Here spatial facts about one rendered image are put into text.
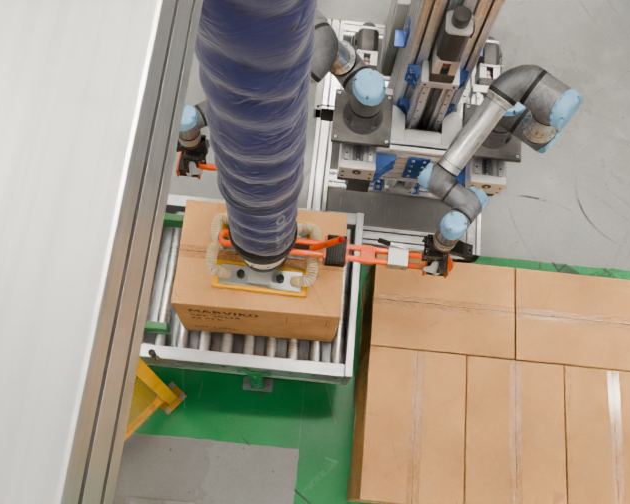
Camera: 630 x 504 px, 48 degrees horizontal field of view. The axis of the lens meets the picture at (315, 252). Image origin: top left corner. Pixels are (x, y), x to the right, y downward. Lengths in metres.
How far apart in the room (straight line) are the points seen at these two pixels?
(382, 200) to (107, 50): 3.13
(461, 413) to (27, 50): 2.65
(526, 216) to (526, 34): 1.15
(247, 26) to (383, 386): 1.93
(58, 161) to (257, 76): 1.00
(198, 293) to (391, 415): 0.92
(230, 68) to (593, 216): 2.93
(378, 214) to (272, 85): 2.14
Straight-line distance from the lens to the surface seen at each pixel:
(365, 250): 2.43
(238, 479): 3.37
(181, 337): 2.92
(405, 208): 3.49
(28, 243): 0.36
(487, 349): 3.01
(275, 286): 2.50
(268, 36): 1.25
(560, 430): 3.05
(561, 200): 3.98
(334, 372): 2.82
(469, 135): 2.21
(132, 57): 0.39
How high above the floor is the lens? 3.37
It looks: 70 degrees down
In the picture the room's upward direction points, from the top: 8 degrees clockwise
